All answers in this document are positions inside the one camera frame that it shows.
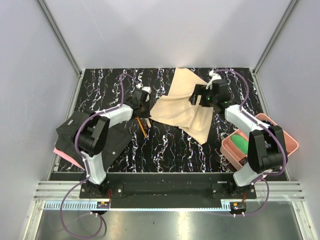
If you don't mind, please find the orange plastic knife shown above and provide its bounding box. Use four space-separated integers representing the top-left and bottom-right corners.
135 117 148 139

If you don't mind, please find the beige cloth napkin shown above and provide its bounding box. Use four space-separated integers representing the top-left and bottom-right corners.
150 68 213 145

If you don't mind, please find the beige wooden spoon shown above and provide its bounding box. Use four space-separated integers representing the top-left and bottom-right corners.
146 118 151 128

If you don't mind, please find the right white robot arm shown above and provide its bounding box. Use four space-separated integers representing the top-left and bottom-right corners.
189 79 288 199

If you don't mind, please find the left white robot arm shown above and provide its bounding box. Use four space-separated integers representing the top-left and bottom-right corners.
74 86 152 198

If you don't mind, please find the green rolled sock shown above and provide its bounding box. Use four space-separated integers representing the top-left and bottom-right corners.
230 134 249 155

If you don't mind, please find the pink divided tray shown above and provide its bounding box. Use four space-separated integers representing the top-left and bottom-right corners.
220 112 300 172

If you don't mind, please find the pink paper sheet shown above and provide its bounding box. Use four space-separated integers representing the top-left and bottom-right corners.
53 148 84 170

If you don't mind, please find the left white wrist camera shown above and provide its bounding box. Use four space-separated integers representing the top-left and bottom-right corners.
135 83 152 102

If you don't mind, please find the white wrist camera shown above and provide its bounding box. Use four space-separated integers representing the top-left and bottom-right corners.
205 70 222 90
135 83 152 102

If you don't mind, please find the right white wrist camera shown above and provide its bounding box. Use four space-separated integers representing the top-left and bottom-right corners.
205 70 222 90

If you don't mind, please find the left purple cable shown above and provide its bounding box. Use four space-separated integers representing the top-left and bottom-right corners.
59 72 141 238

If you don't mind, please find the purple cable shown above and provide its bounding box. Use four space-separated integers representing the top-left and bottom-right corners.
212 69 288 217
59 72 141 238

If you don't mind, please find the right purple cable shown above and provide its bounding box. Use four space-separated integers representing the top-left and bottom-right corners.
212 69 288 217

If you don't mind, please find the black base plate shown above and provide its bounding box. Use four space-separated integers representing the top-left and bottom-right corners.
79 172 257 211

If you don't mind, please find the slotted cable duct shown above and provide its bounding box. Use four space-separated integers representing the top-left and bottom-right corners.
44 201 111 211

